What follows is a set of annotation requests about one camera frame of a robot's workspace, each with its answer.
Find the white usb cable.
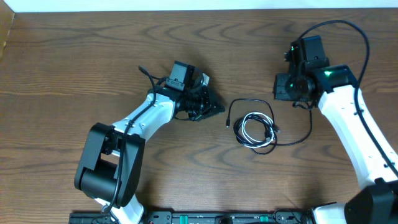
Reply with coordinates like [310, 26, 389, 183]
[241, 111, 276, 149]

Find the black usb cable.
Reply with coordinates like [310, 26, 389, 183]
[225, 98, 313, 156]

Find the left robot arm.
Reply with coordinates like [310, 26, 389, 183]
[70, 61, 224, 223]

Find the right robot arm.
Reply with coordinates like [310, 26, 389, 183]
[274, 35, 397, 223]

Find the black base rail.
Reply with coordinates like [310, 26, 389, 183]
[68, 210, 318, 224]

